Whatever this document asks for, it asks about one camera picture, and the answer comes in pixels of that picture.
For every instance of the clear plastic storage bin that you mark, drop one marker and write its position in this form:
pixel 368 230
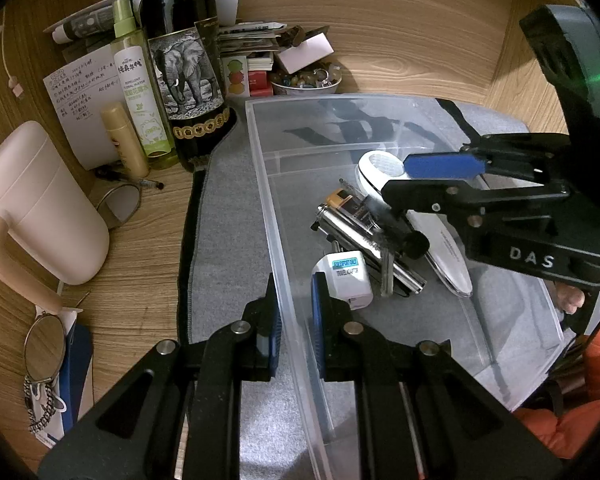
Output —
pixel 380 239

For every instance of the red small box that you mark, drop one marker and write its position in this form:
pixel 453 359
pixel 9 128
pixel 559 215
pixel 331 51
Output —
pixel 259 85

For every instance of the white paper card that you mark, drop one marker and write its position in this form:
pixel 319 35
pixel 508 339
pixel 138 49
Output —
pixel 309 51

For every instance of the small beige tube bottle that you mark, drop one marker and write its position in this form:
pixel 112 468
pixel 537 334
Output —
pixel 122 134

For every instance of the round lens eyeglasses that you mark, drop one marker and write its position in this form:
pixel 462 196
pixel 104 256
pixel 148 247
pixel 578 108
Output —
pixel 118 204

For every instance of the white plug adapter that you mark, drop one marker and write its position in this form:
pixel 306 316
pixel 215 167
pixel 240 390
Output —
pixel 347 278

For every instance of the white handheld massager device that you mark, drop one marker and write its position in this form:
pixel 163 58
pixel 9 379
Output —
pixel 373 171

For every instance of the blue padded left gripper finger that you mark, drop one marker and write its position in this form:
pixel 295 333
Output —
pixel 445 165

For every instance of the white handwritten paper sheet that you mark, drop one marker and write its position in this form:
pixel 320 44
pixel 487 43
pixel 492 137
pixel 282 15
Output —
pixel 79 91

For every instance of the stack of papers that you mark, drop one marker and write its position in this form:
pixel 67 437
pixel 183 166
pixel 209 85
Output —
pixel 250 37

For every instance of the round hand mirror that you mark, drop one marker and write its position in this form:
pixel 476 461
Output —
pixel 47 342

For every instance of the black gold battery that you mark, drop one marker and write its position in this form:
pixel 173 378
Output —
pixel 348 204

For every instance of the pink cup with handle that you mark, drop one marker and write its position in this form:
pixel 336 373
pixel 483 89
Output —
pixel 44 210

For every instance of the green spray bottle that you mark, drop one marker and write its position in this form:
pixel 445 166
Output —
pixel 139 87

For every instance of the white bowl of trinkets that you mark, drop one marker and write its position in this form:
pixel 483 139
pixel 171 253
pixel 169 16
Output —
pixel 319 78

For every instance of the dark elephant label wine bottle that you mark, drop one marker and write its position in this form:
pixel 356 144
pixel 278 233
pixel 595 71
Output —
pixel 181 37

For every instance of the orange jacket sleeve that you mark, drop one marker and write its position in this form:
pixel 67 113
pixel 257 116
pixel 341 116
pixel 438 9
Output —
pixel 565 435

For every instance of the blue white booklet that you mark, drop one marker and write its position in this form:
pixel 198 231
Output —
pixel 56 407

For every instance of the traffic light card box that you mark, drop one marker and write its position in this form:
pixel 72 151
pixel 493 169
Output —
pixel 235 72

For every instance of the silver metal flashlight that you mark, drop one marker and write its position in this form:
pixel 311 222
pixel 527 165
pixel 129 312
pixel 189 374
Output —
pixel 339 229

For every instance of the person's right hand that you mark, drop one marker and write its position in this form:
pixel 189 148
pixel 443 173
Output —
pixel 569 298

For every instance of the black pen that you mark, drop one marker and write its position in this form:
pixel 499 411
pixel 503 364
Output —
pixel 113 175

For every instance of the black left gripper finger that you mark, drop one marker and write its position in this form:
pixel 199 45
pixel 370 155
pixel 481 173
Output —
pixel 265 334
pixel 425 204
pixel 330 340

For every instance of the grey lettered cloth mat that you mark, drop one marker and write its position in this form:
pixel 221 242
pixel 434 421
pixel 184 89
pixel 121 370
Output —
pixel 252 212

